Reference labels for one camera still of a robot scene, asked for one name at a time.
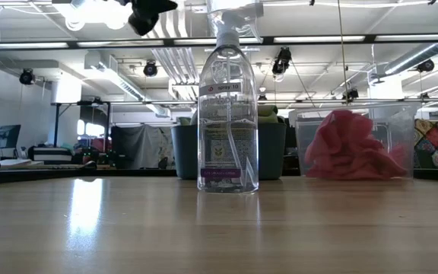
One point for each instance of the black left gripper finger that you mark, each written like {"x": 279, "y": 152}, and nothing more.
{"x": 154, "y": 5}
{"x": 143, "y": 23}

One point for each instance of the pink microfiber towel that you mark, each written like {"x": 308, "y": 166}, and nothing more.
{"x": 382, "y": 163}
{"x": 344, "y": 125}
{"x": 329, "y": 163}

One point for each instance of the grey cloth cover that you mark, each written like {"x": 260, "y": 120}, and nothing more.
{"x": 139, "y": 144}

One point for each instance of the dark teal basket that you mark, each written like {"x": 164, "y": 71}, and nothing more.
{"x": 185, "y": 152}

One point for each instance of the black computer mouse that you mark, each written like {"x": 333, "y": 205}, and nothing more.
{"x": 89, "y": 165}

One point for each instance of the clear plastic spray bottle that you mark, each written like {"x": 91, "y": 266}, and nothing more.
{"x": 226, "y": 152}

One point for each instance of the black and white box stack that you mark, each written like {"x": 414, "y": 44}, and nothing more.
{"x": 51, "y": 154}

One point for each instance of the black computer monitor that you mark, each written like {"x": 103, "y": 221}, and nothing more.
{"x": 8, "y": 135}

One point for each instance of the clear plastic bin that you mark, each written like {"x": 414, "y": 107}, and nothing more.
{"x": 409, "y": 129}

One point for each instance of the colourful patchwork quilt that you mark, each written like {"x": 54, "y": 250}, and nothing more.
{"x": 437, "y": 144}

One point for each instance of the black ceiling camera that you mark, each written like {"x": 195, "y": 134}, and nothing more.
{"x": 27, "y": 77}
{"x": 426, "y": 65}
{"x": 281, "y": 61}
{"x": 150, "y": 69}
{"x": 350, "y": 95}

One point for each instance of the white rectangular ceiling duct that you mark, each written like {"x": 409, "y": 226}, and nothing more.
{"x": 120, "y": 81}

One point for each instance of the black overhead frame bar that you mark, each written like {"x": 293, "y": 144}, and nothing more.
{"x": 268, "y": 39}

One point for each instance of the black metal table frame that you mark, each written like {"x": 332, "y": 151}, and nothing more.
{"x": 56, "y": 122}

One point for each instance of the grey round ceiling duct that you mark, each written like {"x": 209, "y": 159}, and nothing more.
{"x": 413, "y": 61}

